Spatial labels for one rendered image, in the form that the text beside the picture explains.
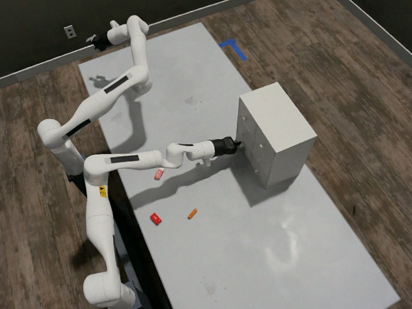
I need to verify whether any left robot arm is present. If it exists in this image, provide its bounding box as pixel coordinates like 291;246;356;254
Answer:
37;15;153;175

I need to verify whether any red eraser with white tip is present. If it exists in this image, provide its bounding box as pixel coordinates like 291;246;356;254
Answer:
154;168;165;180

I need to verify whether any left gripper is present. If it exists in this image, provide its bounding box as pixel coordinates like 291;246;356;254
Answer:
86;21;123;52

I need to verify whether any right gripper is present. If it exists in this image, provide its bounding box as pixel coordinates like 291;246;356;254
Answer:
200;136;245;167

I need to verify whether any orange aa battery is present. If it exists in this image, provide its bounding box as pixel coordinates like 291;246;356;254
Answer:
188;209;197;219

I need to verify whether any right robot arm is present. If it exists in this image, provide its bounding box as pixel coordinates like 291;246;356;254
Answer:
83;143;204;309

